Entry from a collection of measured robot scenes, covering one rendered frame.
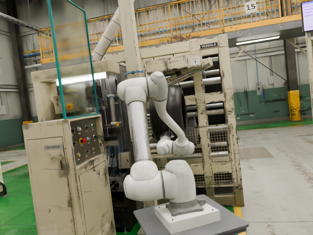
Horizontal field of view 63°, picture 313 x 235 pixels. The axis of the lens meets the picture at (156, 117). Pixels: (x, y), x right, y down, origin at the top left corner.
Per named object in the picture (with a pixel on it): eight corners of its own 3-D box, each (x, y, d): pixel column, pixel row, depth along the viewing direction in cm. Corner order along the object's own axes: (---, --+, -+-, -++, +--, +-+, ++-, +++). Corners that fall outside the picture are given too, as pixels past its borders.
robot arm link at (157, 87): (166, 90, 178) (147, 92, 177) (165, 66, 166) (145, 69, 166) (169, 100, 168) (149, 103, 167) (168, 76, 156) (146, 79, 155)
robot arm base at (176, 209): (211, 209, 139) (210, 199, 139) (172, 217, 135) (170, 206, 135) (200, 200, 157) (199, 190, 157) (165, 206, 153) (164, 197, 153)
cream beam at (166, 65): (146, 74, 280) (145, 60, 279) (152, 76, 305) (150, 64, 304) (202, 66, 266) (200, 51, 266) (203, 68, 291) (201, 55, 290)
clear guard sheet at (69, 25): (63, 119, 186) (45, -15, 181) (97, 114, 239) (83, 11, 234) (65, 119, 185) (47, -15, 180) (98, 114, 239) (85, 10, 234)
